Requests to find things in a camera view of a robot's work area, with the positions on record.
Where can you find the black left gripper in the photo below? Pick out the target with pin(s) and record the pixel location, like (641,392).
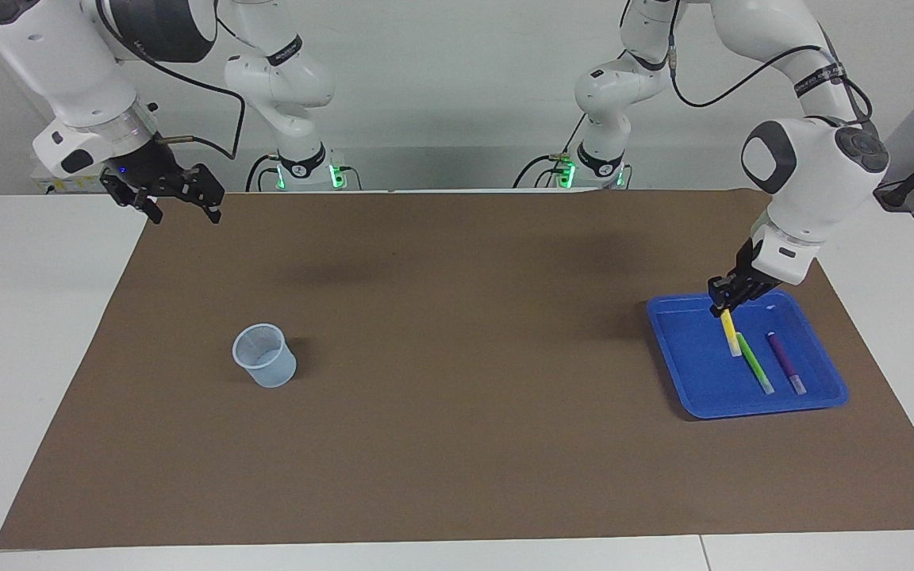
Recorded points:
(750,274)

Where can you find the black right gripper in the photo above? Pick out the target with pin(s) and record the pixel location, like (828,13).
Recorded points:
(144,168)

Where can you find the yellow pen white caps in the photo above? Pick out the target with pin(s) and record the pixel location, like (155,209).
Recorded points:
(731,333)

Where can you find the green pen white caps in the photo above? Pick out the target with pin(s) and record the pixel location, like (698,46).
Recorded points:
(757,366)

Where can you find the purple pen white caps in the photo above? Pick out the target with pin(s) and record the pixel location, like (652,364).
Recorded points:
(786,361)

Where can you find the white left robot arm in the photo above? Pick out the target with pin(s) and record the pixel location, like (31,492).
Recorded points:
(806,159)

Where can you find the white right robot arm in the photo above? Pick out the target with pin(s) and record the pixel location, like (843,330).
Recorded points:
(92,79)

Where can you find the blue plastic tray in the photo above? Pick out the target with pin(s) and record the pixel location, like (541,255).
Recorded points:
(703,381)

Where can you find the clear plastic cup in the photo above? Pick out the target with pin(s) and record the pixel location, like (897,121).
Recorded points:
(266,361)

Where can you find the brown table mat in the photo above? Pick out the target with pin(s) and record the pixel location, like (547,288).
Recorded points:
(465,396)

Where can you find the white wall socket boxes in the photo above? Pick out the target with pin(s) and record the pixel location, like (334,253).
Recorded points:
(68,184)

